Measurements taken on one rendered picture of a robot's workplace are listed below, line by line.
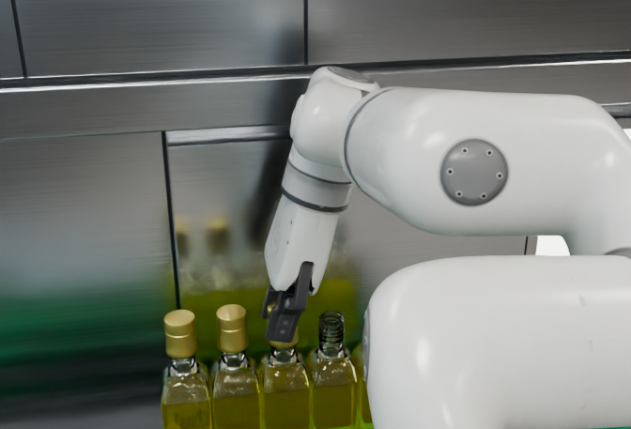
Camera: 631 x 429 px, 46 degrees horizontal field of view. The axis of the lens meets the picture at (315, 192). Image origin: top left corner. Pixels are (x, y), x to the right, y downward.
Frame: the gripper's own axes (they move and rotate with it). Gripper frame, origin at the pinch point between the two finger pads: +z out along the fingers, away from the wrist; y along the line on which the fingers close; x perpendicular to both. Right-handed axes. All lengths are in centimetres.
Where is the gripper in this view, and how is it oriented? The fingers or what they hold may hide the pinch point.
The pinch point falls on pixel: (279, 314)
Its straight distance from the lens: 85.1
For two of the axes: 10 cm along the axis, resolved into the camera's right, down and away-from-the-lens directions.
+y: 1.7, 3.9, -9.0
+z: -2.6, 9.0, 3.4
